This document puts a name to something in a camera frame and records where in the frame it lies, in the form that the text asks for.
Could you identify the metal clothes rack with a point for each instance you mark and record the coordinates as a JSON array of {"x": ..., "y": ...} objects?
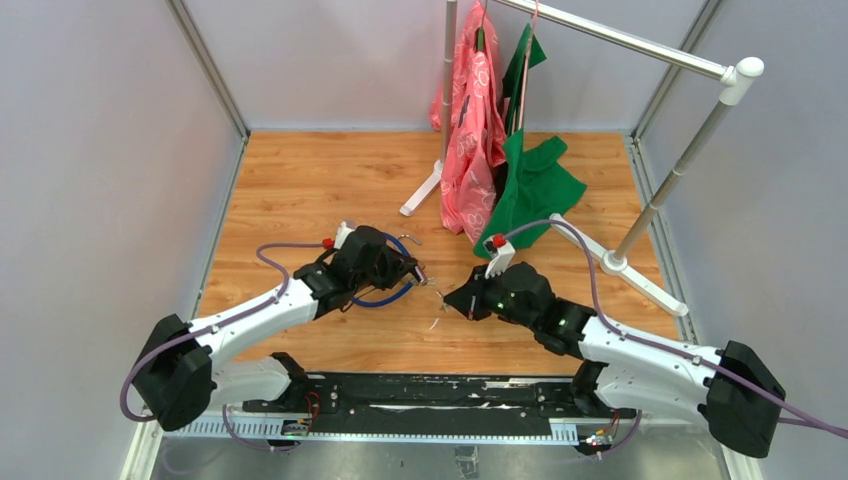
[{"x": 737, "y": 80}]

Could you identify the pink patterned garment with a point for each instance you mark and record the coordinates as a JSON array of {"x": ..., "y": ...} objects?
[{"x": 477, "y": 132}]

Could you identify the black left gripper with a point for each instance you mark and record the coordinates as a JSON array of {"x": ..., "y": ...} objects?
[{"x": 397, "y": 267}]

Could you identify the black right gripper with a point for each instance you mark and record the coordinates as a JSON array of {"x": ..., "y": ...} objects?
[{"x": 468, "y": 297}]

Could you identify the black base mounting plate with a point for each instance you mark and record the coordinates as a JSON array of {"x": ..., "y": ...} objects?
[{"x": 441, "y": 407}]

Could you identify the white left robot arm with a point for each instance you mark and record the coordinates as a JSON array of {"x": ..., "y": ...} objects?
[{"x": 187, "y": 368}]

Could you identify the green garment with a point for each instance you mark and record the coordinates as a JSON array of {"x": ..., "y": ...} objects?
[{"x": 532, "y": 184}]

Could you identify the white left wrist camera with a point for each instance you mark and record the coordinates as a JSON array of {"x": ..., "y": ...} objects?
[{"x": 343, "y": 231}]

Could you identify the aluminium frame rail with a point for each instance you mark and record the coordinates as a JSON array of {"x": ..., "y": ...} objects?
[{"x": 194, "y": 38}]

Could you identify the pink clothes hanger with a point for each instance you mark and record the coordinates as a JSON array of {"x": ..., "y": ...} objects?
[{"x": 519, "y": 115}]

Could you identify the small silver cable-lock keys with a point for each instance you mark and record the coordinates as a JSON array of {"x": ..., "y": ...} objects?
[{"x": 443, "y": 306}]

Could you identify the brass padlock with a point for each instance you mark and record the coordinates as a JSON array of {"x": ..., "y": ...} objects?
[{"x": 410, "y": 238}]

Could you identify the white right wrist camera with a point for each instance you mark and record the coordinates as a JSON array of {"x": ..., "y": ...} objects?
[{"x": 501, "y": 252}]

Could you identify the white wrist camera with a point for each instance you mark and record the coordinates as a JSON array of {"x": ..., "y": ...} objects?
[
  {"x": 501, "y": 252},
  {"x": 343, "y": 231}
]

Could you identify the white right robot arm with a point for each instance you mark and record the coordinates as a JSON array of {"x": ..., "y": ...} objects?
[{"x": 723, "y": 390}]

